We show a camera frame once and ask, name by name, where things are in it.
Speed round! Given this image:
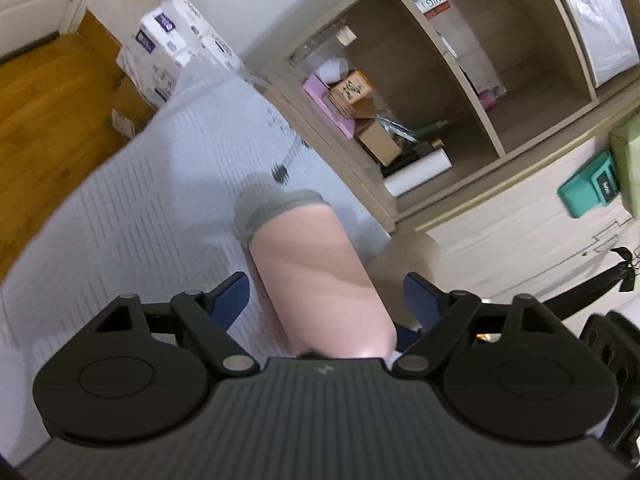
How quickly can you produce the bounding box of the pink cup with grey rim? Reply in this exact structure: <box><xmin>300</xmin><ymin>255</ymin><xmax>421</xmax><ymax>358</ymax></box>
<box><xmin>235</xmin><ymin>186</ymin><xmax>397</xmax><ymax>361</ymax></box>

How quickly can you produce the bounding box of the brown paper cup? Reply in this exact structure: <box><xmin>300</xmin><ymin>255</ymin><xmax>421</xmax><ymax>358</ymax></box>
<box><xmin>366</xmin><ymin>231</ymin><xmax>440</xmax><ymax>310</ymax></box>

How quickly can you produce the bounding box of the white cup on shelf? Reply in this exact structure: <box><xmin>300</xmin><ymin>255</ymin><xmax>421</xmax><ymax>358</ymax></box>
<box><xmin>314</xmin><ymin>58</ymin><xmax>349</xmax><ymax>86</ymax></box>

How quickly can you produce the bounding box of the light wood wardrobe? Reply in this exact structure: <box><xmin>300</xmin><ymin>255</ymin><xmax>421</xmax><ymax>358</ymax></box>
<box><xmin>423</xmin><ymin>133</ymin><xmax>639</xmax><ymax>301</ymax></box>

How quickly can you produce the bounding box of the white paper towel roll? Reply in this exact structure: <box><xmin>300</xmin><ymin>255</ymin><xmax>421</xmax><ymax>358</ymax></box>
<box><xmin>383</xmin><ymin>148</ymin><xmax>452</xmax><ymax>197</ymax></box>

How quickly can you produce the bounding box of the brown cardboard box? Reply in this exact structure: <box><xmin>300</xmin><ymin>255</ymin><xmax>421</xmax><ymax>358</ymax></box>
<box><xmin>356</xmin><ymin>122</ymin><xmax>401</xmax><ymax>167</ymax></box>

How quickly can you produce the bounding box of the teal Redmi pouch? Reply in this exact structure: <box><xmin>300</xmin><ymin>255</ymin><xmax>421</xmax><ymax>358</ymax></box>
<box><xmin>558</xmin><ymin>151</ymin><xmax>620</xmax><ymax>219</ymax></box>

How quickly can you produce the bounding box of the pink small bottle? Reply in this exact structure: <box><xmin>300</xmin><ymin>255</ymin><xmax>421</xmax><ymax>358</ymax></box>
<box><xmin>477</xmin><ymin>84</ymin><xmax>506</xmax><ymax>112</ymax></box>

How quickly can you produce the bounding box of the small orange printed box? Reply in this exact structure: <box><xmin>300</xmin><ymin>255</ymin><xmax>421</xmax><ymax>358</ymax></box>
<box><xmin>329</xmin><ymin>70</ymin><xmax>373</xmax><ymax>110</ymax></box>

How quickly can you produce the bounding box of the pink flat box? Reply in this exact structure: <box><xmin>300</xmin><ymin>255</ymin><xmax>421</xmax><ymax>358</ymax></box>
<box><xmin>302</xmin><ymin>74</ymin><xmax>356</xmax><ymax>139</ymax></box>

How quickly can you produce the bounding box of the wooden open shelf unit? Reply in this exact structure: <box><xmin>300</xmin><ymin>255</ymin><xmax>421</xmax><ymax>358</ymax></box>
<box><xmin>262</xmin><ymin>0</ymin><xmax>639</xmax><ymax>231</ymax></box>

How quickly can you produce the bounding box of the green cushion box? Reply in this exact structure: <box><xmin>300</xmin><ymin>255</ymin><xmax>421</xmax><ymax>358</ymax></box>
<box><xmin>610</xmin><ymin>115</ymin><xmax>640</xmax><ymax>220</ymax></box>

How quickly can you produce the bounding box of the tissue pack white purple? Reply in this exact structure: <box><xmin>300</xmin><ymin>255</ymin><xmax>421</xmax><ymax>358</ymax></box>
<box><xmin>116</xmin><ymin>0</ymin><xmax>244</xmax><ymax>108</ymax></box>

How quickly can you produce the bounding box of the clear bottle beige cap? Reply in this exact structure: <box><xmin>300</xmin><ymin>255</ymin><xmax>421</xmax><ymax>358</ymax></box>
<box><xmin>290</xmin><ymin>23</ymin><xmax>357</xmax><ymax>72</ymax></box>

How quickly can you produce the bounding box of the plastic wrapped grey box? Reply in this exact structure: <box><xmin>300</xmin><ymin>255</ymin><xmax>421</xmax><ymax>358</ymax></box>
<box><xmin>562</xmin><ymin>0</ymin><xmax>639</xmax><ymax>88</ymax></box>

